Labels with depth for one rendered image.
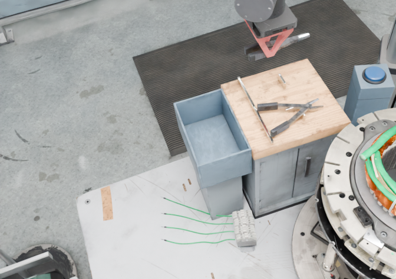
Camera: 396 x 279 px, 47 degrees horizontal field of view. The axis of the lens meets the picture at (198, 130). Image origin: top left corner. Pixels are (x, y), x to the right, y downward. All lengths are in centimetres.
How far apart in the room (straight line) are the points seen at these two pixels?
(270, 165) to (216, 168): 13
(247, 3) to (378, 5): 231
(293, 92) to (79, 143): 155
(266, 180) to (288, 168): 5
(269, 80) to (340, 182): 29
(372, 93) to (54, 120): 180
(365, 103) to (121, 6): 222
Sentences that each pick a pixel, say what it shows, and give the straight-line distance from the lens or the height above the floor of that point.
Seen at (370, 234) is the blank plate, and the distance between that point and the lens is 76.
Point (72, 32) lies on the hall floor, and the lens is 295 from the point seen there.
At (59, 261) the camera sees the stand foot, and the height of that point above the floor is 2.
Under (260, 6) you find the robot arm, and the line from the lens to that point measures 67.
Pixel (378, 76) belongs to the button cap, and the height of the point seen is 104.
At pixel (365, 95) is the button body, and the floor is 101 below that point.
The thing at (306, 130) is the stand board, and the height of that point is 107.
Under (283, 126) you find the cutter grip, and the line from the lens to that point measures 85.
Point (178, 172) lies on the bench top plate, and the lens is 118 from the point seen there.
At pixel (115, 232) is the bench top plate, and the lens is 113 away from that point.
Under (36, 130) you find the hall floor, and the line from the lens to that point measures 248.
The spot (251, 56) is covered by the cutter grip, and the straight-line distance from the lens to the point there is 84.
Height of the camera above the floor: 177
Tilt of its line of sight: 53 degrees down
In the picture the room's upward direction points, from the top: 10 degrees counter-clockwise
